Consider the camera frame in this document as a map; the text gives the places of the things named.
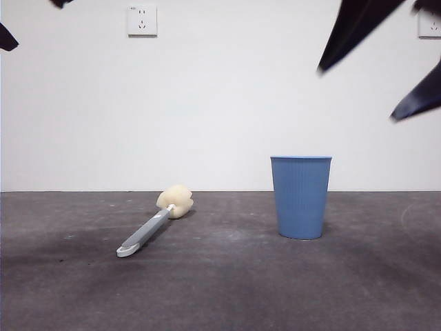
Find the blue ribbed plastic cup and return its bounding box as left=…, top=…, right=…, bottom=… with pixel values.
left=269, top=155, right=334, bottom=241

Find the grey-handled sponge cup brush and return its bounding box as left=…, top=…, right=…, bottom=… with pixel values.
left=116, top=184, right=194, bottom=259

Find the white wall socket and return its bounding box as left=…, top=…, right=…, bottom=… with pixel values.
left=418, top=8, right=441, bottom=39
left=127, top=6, right=158, bottom=38

